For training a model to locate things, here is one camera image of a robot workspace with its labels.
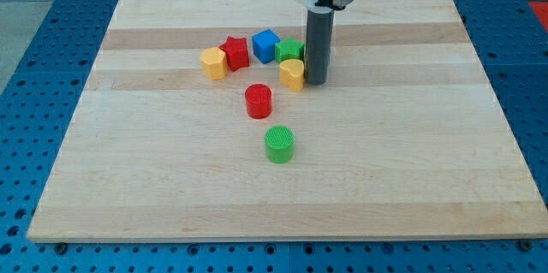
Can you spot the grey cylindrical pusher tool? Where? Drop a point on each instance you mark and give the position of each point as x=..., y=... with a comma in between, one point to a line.
x=318, y=46

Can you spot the yellow heart block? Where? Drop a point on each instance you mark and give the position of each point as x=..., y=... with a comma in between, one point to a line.
x=292, y=74

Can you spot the yellow hexagon block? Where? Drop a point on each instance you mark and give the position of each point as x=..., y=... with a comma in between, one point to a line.
x=214, y=63

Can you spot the green star block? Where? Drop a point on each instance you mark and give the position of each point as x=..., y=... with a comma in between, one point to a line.
x=289, y=48

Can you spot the blue cube block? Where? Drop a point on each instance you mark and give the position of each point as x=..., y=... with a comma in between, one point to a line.
x=264, y=45

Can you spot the red star block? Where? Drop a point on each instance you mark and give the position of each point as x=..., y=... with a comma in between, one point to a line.
x=236, y=53

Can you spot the red cylinder block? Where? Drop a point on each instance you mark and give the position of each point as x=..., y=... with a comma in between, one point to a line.
x=258, y=99

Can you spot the green cylinder block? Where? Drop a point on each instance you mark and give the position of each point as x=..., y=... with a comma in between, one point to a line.
x=279, y=144

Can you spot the wooden board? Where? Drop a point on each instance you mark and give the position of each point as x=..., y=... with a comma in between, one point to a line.
x=405, y=140

